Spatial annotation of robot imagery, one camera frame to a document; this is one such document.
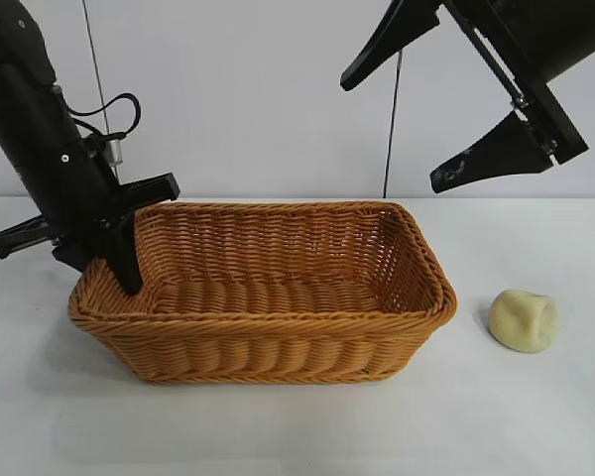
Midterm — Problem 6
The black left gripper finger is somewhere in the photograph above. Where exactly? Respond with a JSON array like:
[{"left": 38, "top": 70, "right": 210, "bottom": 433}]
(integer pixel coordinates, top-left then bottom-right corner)
[
  {"left": 52, "top": 244, "right": 103, "bottom": 273},
  {"left": 98, "top": 213, "right": 144, "bottom": 295}
]

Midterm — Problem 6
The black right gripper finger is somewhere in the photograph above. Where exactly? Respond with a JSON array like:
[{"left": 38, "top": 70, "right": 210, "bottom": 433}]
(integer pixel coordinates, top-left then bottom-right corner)
[
  {"left": 428, "top": 109, "right": 559, "bottom": 194},
  {"left": 340, "top": 0, "right": 440, "bottom": 92}
]

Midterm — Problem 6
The black camera cable with plug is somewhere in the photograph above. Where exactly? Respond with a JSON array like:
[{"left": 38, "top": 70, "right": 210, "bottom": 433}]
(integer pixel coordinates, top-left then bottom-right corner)
[{"left": 71, "top": 92, "right": 144, "bottom": 166}]

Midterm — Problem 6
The pale yellow egg yolk pastry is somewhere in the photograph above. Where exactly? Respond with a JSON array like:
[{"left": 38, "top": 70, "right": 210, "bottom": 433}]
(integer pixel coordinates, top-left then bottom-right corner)
[{"left": 489, "top": 289, "right": 561, "bottom": 354}]

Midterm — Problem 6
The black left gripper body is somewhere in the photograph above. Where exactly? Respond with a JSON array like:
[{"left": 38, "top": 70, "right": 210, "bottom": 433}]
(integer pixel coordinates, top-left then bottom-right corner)
[{"left": 0, "top": 83, "right": 180, "bottom": 259}]

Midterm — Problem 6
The woven wicker basket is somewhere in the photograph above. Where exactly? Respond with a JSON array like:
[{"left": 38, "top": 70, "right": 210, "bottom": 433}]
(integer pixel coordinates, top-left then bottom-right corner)
[{"left": 67, "top": 199, "right": 458, "bottom": 387}]

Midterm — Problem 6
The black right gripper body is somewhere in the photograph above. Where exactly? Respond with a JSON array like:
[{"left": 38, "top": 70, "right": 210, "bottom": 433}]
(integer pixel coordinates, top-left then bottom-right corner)
[{"left": 438, "top": 0, "right": 595, "bottom": 165}]

